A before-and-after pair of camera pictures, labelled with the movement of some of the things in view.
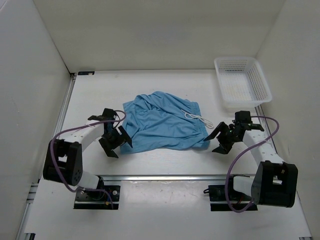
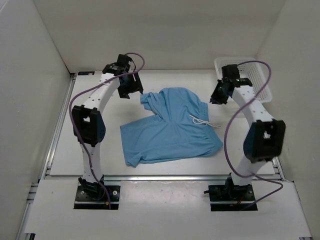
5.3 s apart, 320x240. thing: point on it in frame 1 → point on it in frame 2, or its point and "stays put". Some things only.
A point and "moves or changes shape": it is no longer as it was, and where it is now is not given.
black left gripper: x=121 y=139 → x=136 y=86
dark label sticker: x=86 y=73 stays put
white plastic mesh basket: x=243 y=82 stays put
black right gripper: x=222 y=127 → x=215 y=98
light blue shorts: x=156 y=121 moves or changes shape
